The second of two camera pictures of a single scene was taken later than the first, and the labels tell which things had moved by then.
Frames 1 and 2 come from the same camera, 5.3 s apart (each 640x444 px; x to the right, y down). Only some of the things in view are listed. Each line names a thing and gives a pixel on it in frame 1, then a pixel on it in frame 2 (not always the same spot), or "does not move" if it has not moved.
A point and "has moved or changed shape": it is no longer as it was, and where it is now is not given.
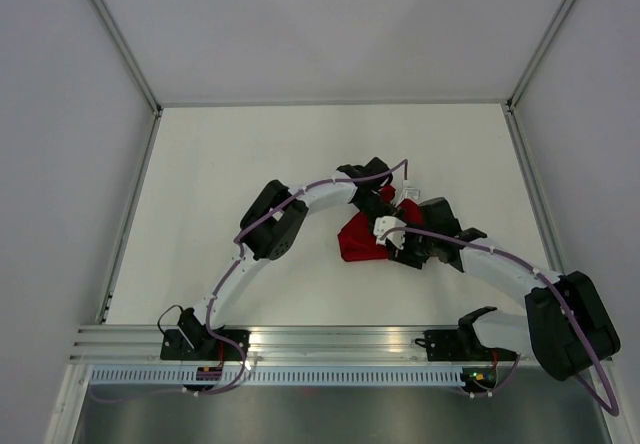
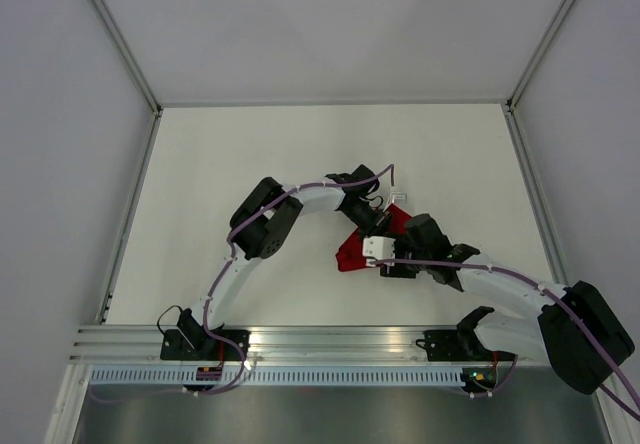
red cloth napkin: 358,241 has moved or changed shape
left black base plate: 202,345 does not move
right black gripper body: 417,248 -> 404,249
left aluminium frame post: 124,49 does not move
